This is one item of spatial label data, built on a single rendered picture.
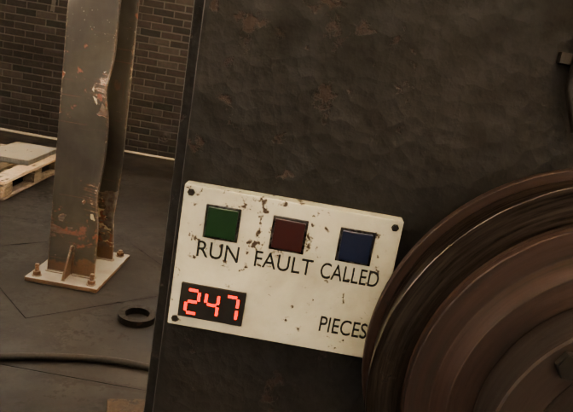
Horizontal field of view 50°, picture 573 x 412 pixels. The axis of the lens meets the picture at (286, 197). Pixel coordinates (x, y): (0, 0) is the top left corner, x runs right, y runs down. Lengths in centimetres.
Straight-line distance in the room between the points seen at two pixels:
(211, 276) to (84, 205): 270
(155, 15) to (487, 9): 627
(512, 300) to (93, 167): 293
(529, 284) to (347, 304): 24
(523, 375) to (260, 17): 46
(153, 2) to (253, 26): 621
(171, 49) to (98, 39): 360
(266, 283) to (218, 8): 32
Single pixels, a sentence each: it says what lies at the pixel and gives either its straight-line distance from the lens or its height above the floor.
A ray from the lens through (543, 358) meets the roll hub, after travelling 57.
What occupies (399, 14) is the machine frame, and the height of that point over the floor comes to 147.
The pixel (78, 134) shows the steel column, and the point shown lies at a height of 80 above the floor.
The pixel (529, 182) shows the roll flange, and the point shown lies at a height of 132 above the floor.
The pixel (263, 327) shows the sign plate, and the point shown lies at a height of 108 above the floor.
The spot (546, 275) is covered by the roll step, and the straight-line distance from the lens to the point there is 61.
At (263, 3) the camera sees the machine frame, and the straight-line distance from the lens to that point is 73.
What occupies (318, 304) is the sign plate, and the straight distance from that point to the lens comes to 76.
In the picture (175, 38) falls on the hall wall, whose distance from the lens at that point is 686.
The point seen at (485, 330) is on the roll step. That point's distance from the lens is 61.
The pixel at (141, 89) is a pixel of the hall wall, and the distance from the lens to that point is 697.
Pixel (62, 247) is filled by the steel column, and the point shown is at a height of 17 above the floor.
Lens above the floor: 141
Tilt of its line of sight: 14 degrees down
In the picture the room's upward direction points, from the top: 10 degrees clockwise
